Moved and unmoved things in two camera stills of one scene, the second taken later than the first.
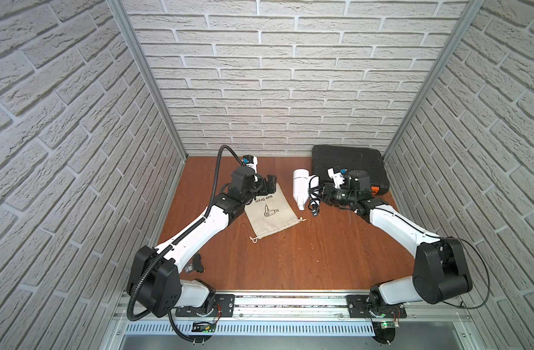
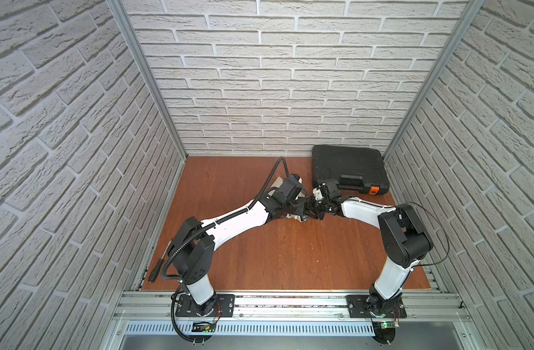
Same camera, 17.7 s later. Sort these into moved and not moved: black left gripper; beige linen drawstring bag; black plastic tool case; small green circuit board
Moved: beige linen drawstring bag; black left gripper
Not moved: small green circuit board; black plastic tool case
